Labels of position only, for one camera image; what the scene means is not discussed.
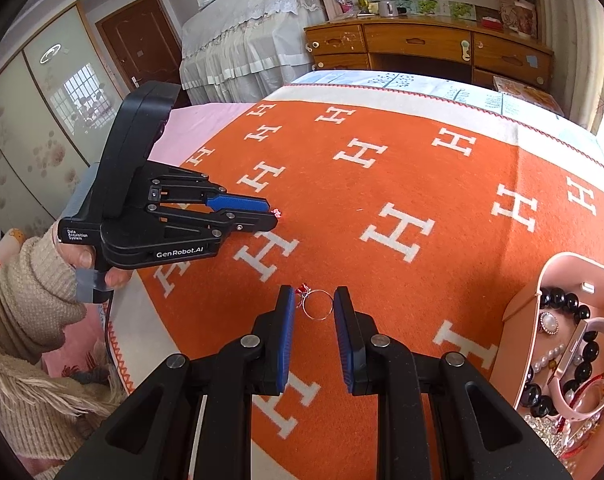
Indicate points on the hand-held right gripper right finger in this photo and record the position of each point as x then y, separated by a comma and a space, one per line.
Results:
346, 340

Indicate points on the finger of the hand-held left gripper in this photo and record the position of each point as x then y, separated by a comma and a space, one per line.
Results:
252, 221
236, 204

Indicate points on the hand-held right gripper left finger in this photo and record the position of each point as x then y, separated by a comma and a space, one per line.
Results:
284, 340

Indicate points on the pink jewelry box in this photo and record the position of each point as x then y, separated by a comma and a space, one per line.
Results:
522, 310

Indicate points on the gold leaf pearl hair comb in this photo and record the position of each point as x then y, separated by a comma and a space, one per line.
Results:
547, 427

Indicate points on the rose gold bangle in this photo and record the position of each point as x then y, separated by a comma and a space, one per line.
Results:
594, 379

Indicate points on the person's left forearm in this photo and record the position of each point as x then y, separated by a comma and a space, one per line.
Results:
21, 310

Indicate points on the person's left hand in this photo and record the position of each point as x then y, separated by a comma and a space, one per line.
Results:
79, 256

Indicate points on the pink bedsheet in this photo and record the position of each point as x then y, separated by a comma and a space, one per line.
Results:
196, 125

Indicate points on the floral sliding wardrobe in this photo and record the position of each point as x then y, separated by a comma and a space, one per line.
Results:
31, 125

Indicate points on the brown wooden door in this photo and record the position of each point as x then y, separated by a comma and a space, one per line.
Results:
141, 45

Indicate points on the orange patterned blanket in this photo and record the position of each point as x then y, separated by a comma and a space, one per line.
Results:
382, 170

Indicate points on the white lace furniture cover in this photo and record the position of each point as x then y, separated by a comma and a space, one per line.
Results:
242, 45

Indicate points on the pearl brooch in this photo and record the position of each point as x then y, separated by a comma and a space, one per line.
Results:
549, 322

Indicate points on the wooden desk with drawers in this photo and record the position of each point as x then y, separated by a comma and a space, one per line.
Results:
412, 40

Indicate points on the white mug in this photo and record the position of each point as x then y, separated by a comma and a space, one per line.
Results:
386, 8

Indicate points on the red tissue box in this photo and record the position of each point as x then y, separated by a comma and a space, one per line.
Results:
492, 22

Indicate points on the beige curtain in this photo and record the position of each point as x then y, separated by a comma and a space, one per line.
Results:
577, 35

